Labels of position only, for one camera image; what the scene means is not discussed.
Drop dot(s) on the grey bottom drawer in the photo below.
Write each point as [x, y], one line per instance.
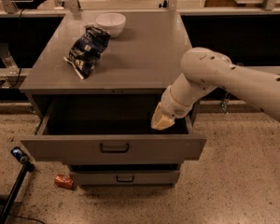
[125, 178]

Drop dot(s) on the orange soda can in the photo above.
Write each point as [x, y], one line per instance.
[64, 181]

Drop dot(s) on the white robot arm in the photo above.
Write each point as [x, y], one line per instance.
[202, 71]

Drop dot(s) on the white bowl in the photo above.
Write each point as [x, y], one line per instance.
[112, 22]

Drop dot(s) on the blue chip bag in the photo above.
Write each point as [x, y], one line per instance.
[87, 50]

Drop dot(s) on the grey drawer cabinet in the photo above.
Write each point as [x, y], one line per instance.
[143, 59]

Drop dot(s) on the blue soda can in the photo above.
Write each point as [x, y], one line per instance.
[19, 155]

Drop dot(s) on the clear plastic water bottle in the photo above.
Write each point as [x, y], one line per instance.
[10, 64]

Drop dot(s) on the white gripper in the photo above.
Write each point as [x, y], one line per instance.
[174, 107]

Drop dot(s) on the grey drawer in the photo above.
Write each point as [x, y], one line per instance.
[110, 129]
[125, 178]

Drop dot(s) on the grey top drawer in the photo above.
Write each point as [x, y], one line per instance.
[110, 129]

